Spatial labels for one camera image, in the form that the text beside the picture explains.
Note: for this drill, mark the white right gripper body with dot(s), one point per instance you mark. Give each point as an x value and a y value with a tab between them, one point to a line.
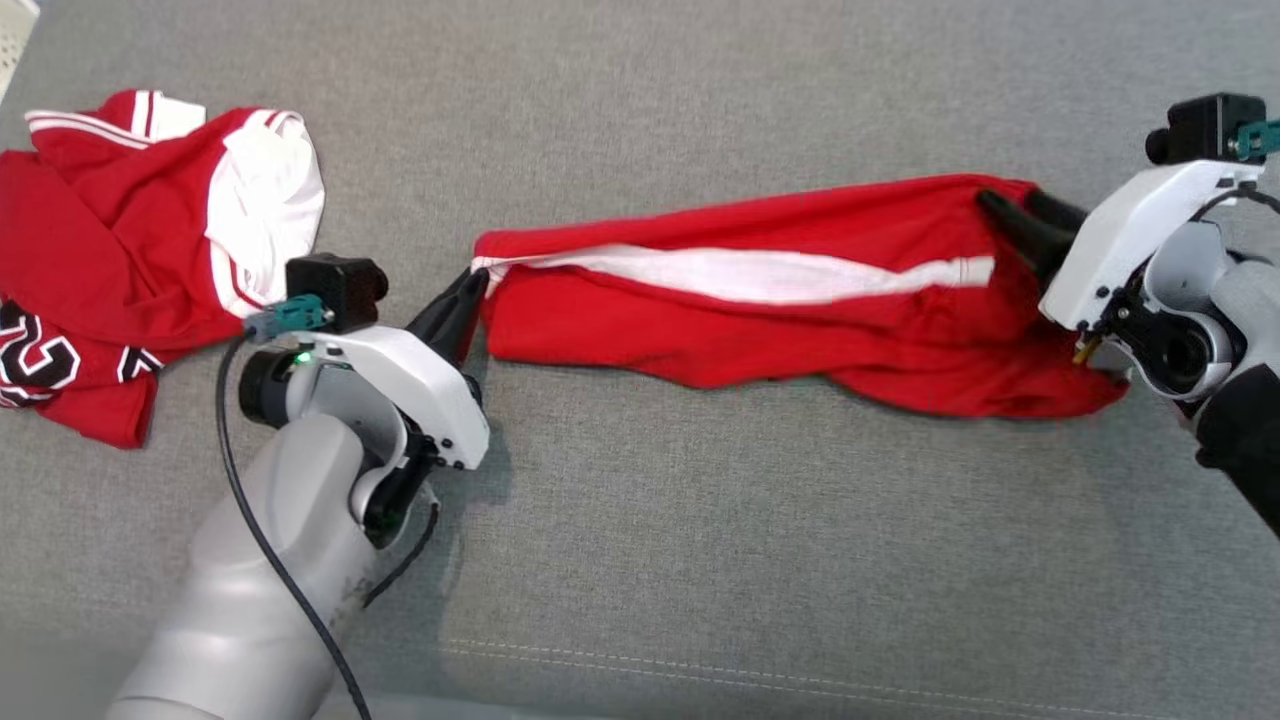
1130	230

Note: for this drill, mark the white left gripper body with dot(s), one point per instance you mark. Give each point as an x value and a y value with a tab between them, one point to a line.
430	385

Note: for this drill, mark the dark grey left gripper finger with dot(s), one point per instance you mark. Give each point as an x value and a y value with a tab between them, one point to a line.
455	300
466	335

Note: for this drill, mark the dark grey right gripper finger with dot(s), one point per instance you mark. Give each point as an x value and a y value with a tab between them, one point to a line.
1058	212
1020	235

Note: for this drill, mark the red shorts with white stripe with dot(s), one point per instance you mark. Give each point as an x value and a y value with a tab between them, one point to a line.
760	320

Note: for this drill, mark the red jersey with white sleeves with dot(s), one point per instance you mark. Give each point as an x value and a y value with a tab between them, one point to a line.
110	250

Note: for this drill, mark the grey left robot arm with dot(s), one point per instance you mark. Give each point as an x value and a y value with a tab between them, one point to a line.
270	520

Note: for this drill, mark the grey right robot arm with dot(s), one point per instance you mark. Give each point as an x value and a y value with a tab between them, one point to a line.
1240	300

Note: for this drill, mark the cream perforated laundry basket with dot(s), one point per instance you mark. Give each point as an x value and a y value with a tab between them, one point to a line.
12	40

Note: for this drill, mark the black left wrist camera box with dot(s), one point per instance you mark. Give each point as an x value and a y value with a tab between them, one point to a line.
335	285

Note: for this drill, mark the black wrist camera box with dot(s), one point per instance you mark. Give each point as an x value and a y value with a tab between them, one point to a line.
1205	125
335	285

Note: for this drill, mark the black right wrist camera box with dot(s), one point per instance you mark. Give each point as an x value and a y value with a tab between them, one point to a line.
1205	125

